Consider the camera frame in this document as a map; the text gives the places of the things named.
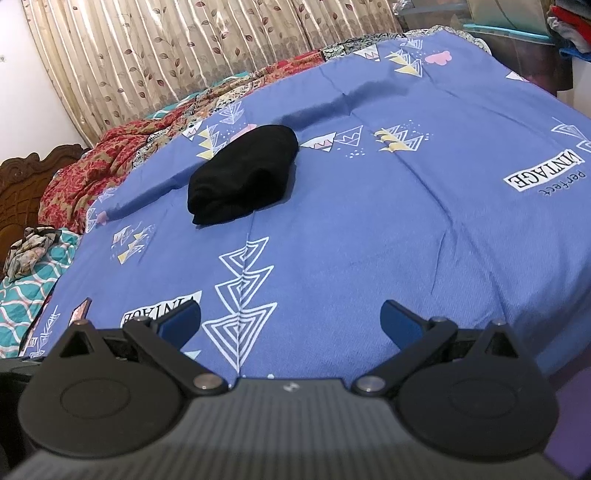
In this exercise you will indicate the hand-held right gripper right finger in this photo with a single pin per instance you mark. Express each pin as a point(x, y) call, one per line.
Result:
point(400, 323)

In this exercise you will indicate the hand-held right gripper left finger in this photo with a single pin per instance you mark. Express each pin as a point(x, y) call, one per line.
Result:
point(181, 319)

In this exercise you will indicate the black pants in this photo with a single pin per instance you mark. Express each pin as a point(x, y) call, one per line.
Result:
point(244, 175)

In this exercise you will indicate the blue printed bedsheet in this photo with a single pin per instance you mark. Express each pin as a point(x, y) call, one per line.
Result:
point(369, 207)

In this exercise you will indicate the teal wavy-patterned quilt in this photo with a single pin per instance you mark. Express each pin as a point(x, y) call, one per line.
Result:
point(41, 286)

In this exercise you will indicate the crumpled floral cloth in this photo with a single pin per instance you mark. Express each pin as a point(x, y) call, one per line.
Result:
point(30, 251)

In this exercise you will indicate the red patterned patchwork blanket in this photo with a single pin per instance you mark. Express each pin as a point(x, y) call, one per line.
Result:
point(92, 170)

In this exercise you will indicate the purple floor mat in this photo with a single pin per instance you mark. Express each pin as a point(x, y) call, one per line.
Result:
point(572, 424)

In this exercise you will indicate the carved wooden headboard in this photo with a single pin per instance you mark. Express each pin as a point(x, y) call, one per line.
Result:
point(18, 194)

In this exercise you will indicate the beige leaf-patterned curtain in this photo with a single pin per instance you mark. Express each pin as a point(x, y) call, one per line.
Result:
point(161, 55)

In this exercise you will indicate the clear storage bin teal lid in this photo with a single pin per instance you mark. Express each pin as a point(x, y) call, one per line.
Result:
point(508, 41)

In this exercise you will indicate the stack of folded clothes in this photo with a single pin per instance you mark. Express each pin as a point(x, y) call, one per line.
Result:
point(572, 23)

